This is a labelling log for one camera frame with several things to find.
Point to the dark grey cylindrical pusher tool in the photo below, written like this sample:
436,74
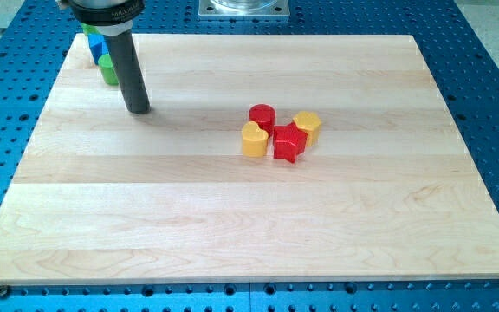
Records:
127,69

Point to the light wooden board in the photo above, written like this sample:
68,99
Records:
388,192

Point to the red cylinder block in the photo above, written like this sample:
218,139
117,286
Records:
264,116

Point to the yellow hexagon block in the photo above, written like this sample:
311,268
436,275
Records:
310,123

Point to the green cylinder block front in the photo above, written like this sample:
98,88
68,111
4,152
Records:
107,70

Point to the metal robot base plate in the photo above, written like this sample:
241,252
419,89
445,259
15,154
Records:
220,8

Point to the green block rear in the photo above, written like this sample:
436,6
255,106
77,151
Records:
89,29

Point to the yellow heart block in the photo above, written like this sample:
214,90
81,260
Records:
254,140

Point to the blue block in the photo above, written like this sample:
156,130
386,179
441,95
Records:
97,46

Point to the red star block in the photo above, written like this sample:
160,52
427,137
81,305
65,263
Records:
289,141

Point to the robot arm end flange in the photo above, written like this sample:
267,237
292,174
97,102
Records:
109,17

